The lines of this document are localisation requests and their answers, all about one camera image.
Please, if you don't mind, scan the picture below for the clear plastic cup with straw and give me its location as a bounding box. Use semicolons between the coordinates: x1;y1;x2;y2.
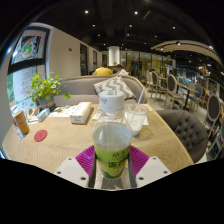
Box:
124;87;150;137

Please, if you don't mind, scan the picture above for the food poster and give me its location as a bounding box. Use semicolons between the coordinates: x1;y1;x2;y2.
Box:
10;28;50;65

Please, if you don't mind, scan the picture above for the grey tufted armchair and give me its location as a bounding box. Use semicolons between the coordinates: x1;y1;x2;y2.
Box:
155;109;209;164

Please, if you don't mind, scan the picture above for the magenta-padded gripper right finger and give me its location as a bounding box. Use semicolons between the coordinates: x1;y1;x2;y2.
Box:
128;144;173;189

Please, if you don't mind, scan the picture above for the tan mug with white inside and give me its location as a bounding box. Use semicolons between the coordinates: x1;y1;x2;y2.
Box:
12;109;31;136

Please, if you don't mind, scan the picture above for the white printed leaflet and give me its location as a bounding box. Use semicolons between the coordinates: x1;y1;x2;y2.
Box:
49;104;79;118

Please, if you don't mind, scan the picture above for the flat round red coaster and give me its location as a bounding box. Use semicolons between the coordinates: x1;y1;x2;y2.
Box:
33;129;48;143

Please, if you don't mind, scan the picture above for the large window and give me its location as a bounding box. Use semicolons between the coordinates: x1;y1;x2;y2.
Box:
6;26;51;111

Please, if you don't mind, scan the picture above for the group of ceiling lights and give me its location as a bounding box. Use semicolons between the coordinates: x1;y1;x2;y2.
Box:
83;8;214;49

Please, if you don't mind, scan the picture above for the group of dining chairs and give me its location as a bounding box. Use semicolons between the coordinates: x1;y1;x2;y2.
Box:
144;68;224;161

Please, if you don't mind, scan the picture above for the white orange box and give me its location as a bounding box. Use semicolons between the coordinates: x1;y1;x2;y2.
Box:
69;101;93;126

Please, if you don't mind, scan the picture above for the small blue white carton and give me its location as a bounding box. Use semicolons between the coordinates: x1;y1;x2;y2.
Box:
36;107;51;122

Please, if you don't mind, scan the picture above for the clear bottle with green label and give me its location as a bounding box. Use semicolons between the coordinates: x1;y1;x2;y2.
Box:
91;89;133;180

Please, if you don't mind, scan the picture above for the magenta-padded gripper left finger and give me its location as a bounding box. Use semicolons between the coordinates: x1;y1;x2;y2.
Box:
53;144;98;189

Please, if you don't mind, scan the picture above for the green potted plant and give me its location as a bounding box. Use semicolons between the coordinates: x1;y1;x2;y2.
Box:
28;71;72;109

